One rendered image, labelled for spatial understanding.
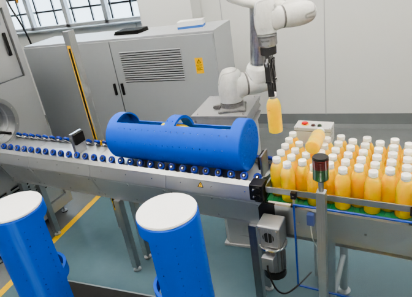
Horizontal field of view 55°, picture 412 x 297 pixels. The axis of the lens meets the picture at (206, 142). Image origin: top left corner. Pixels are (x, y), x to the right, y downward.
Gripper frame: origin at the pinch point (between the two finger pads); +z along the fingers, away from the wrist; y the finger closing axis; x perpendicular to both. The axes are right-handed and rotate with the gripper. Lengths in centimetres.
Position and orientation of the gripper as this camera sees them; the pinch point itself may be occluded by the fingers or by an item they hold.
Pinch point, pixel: (271, 88)
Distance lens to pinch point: 194.6
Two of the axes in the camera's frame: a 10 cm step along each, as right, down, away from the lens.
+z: 1.5, 9.2, 3.7
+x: 9.2, 0.0, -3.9
